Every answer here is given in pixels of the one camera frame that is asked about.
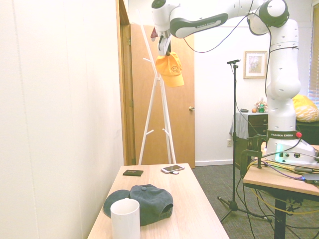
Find window blinds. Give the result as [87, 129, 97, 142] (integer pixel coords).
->
[307, 0, 319, 100]

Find purple cable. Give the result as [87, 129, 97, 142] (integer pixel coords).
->
[261, 160, 308, 181]

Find black microphone stand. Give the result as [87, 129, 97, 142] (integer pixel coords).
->
[217, 63, 273, 224]

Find grey cloth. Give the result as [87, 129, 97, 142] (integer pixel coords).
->
[229, 111, 250, 140]

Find framed wall picture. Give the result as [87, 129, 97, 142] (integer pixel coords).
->
[243, 50, 268, 80]

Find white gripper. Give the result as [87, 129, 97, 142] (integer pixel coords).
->
[158, 36, 173, 58]

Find white coat rack stand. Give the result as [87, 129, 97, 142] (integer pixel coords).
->
[136, 9, 177, 166]

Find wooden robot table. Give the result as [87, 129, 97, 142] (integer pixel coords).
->
[243, 144, 319, 239]

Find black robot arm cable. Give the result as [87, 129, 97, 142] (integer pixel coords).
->
[183, 0, 300, 53]

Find dark wooden dresser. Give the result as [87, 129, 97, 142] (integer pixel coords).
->
[235, 111, 319, 172]

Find wooden door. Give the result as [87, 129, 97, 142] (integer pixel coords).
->
[130, 23, 196, 166]

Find wooden door frame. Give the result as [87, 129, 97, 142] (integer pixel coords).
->
[116, 0, 137, 166]

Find yellow smiley baseball cap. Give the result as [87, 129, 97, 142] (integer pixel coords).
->
[155, 51, 185, 88]

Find yellow patterned pillow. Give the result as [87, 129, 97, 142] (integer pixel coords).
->
[291, 94, 319, 123]

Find yellow cable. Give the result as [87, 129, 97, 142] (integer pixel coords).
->
[246, 159, 319, 216]

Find white ceramic mug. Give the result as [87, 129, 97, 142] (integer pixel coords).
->
[110, 198, 141, 239]

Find navy blue baseball cap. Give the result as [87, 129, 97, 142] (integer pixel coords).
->
[103, 184, 174, 227]

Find black electronics box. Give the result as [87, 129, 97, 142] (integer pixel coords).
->
[302, 173, 319, 185]

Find black metal table clamp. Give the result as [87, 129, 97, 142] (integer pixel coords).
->
[239, 134, 268, 175]

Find white smartphone black screen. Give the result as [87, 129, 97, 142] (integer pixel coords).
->
[160, 164, 186, 174]

